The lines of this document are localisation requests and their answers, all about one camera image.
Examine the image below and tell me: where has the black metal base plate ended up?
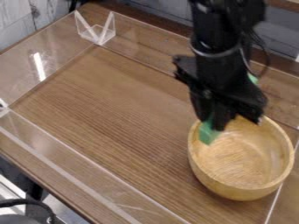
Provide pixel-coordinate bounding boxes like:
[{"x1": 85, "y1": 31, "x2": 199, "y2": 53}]
[{"x1": 25, "y1": 194, "x2": 67, "y2": 224}]

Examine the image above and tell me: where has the brown wooden bowl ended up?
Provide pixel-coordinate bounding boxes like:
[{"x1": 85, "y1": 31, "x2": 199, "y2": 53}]
[{"x1": 189, "y1": 117, "x2": 296, "y2": 201}]

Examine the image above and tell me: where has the black cable bottom left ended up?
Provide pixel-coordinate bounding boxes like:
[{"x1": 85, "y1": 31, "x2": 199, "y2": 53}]
[{"x1": 0, "y1": 198, "x2": 57, "y2": 224}]

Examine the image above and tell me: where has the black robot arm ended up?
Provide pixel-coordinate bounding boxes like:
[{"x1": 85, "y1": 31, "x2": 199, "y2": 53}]
[{"x1": 173, "y1": 0, "x2": 268, "y2": 131}]

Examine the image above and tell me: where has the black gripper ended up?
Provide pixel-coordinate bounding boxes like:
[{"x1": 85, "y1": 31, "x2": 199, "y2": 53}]
[{"x1": 173, "y1": 53, "x2": 268, "y2": 131}]

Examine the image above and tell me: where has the green rectangular block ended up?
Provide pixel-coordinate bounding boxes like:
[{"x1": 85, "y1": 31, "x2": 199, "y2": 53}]
[{"x1": 198, "y1": 73, "x2": 260, "y2": 146}]

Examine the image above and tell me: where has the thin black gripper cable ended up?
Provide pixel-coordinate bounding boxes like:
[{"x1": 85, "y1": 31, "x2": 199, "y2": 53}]
[{"x1": 241, "y1": 29, "x2": 272, "y2": 79}]

